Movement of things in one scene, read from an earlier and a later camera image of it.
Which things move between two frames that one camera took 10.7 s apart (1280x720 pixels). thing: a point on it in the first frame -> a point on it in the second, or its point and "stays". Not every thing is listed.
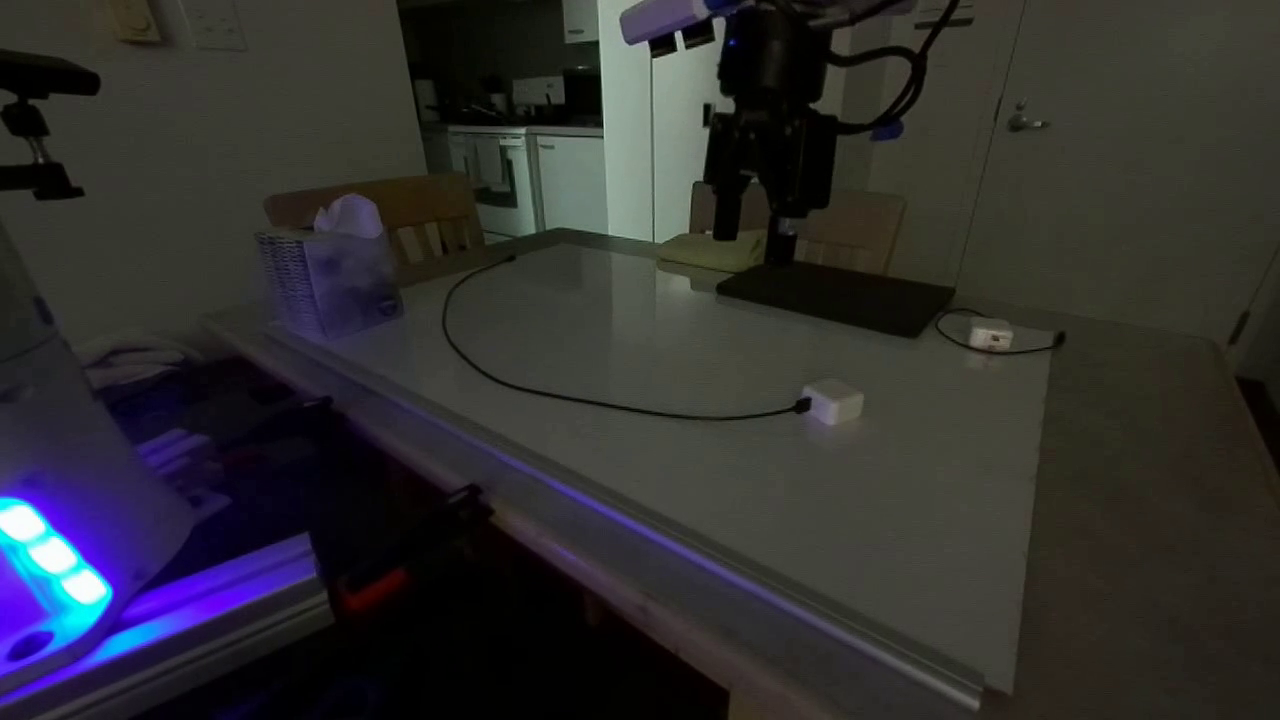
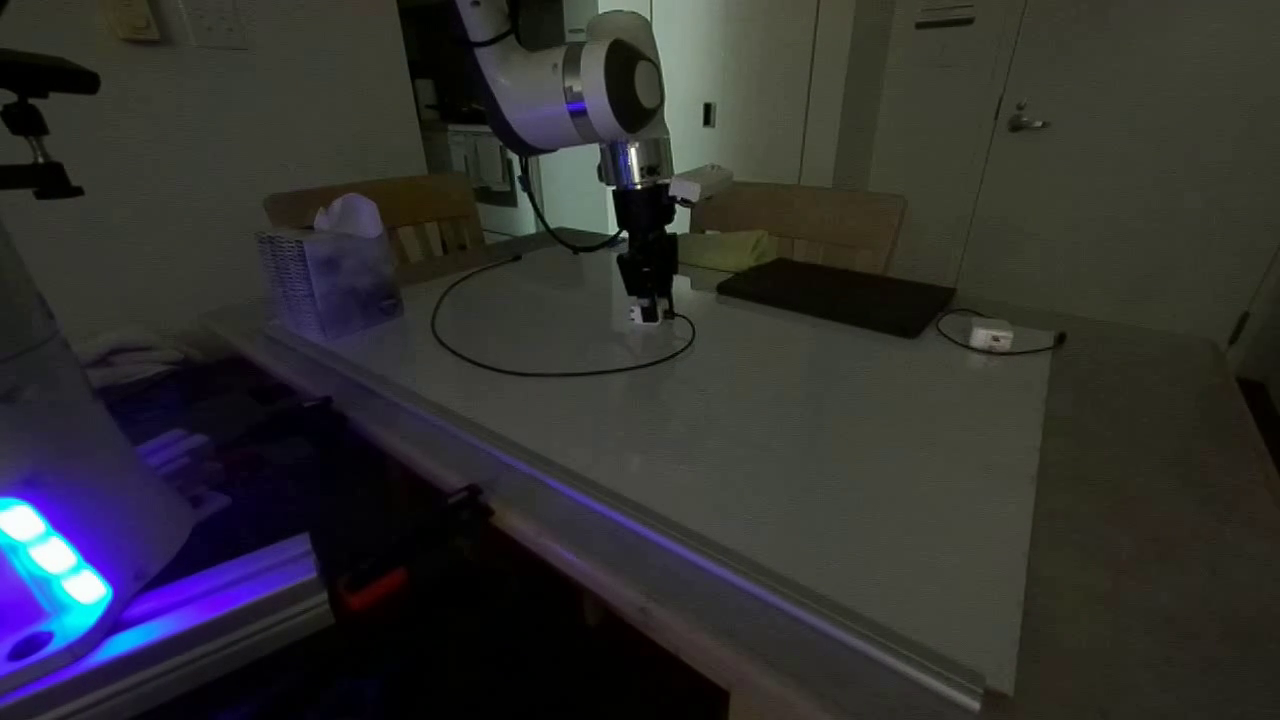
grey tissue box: x=338 y=272 stays
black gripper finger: x=725 y=221 -> x=643 y=302
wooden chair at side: x=432 y=221 stays
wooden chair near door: x=832 y=228 stays
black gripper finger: x=781 y=244 -> x=667 y=302
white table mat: x=803 y=465 stays
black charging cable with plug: x=826 y=404 -> x=555 y=375
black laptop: x=852 y=293 stays
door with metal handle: x=1133 y=178 stays
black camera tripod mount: x=38 y=77 stays
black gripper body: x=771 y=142 -> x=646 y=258
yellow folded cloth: x=712 y=255 stays
